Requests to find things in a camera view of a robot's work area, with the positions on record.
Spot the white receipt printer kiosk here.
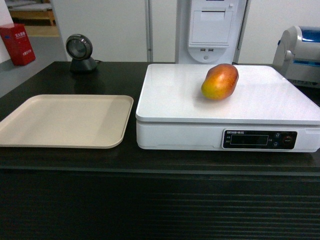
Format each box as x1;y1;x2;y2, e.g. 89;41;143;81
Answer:
175;0;250;65

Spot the dark red yellow mango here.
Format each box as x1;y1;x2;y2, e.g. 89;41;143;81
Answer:
201;63;239;101

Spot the beige plastic tray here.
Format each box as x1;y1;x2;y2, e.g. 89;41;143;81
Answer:
0;94;134;149

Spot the white blue label printer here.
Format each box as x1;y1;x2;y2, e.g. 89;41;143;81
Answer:
272;25;320;89

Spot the black round barcode scanner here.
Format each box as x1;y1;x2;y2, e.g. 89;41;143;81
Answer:
65;34;98;74

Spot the black slatted checkout counter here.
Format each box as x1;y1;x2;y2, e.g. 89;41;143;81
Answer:
0;62;320;240

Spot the wooden table in background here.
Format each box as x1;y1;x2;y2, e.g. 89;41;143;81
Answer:
5;0;56;26

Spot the red fire extinguisher box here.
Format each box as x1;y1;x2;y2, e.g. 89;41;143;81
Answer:
0;23;36;66

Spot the white checkout scale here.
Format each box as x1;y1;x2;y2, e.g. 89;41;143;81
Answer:
136;64;320;153

